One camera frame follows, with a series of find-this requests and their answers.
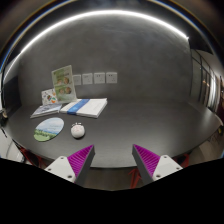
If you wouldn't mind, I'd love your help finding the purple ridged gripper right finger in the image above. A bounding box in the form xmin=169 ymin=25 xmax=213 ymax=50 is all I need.
xmin=132 ymin=144 xmax=182 ymax=185

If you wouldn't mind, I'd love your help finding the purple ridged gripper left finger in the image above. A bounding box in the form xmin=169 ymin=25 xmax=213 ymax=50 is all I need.
xmin=46 ymin=145 xmax=95 ymax=186

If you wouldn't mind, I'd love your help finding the white computer mouse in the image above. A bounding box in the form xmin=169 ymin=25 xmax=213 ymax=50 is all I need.
xmin=71 ymin=123 xmax=85 ymax=139

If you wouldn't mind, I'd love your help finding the round landscape mouse pad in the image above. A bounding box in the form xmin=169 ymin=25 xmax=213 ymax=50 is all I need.
xmin=34 ymin=117 xmax=64 ymax=142

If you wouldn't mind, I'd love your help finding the red chair centre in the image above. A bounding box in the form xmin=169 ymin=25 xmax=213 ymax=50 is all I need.
xmin=129 ymin=168 xmax=141 ymax=189

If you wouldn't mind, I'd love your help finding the red chair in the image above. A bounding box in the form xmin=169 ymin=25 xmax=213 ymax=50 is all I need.
xmin=129 ymin=168 xmax=141 ymax=189
xmin=20 ymin=148 xmax=45 ymax=168

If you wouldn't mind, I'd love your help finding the red chair left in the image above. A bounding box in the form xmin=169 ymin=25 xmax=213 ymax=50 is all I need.
xmin=20 ymin=148 xmax=45 ymax=168

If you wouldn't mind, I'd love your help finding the white box with blue band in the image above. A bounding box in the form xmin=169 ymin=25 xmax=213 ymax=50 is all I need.
xmin=60 ymin=98 xmax=107 ymax=118

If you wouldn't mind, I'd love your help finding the grey booklet lying flat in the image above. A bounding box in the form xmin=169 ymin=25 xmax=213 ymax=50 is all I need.
xmin=31 ymin=104 xmax=62 ymax=118

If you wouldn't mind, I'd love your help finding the small colourful standing card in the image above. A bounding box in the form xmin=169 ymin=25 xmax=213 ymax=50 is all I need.
xmin=41 ymin=89 xmax=57 ymax=105

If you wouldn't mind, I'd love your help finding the green standing poster card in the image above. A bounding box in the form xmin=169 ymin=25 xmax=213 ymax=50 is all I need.
xmin=51 ymin=65 xmax=77 ymax=103

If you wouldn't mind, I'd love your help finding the curved ceiling light strip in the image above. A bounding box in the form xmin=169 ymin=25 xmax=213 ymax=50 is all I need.
xmin=2 ymin=10 xmax=189 ymax=81

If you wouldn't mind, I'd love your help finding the white wall socket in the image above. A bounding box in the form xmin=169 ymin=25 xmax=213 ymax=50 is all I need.
xmin=73 ymin=74 xmax=82 ymax=86
xmin=94 ymin=72 xmax=106 ymax=84
xmin=82 ymin=73 xmax=93 ymax=85
xmin=106 ymin=72 xmax=118 ymax=84

